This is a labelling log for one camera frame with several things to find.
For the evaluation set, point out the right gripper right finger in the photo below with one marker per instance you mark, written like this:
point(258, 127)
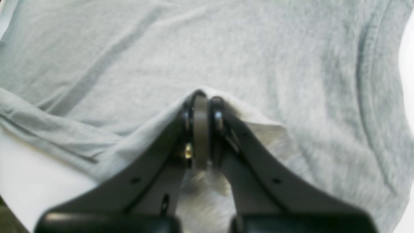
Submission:
point(268, 197)

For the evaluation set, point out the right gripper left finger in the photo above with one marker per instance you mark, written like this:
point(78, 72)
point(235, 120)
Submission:
point(143, 197)

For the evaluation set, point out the light grey T-shirt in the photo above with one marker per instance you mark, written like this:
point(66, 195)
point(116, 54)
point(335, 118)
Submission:
point(91, 82)

